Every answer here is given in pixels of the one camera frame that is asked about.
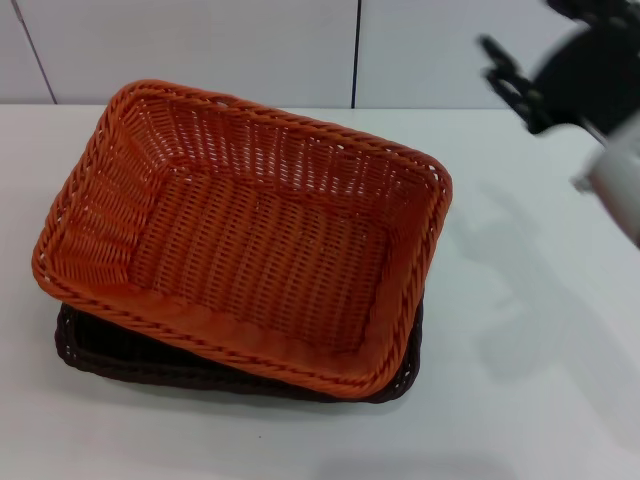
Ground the black vertical wall strip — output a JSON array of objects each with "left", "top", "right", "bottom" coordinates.
[{"left": 349, "top": 0, "right": 364, "bottom": 109}]

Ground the dark brown wicker basket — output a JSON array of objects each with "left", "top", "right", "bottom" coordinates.
[{"left": 53, "top": 298, "right": 427, "bottom": 406}]

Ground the orange wicker basket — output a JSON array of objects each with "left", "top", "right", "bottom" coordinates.
[{"left": 30, "top": 77, "right": 455, "bottom": 404}]

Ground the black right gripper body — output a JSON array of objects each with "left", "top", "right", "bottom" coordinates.
[{"left": 528, "top": 22, "right": 640, "bottom": 137}]

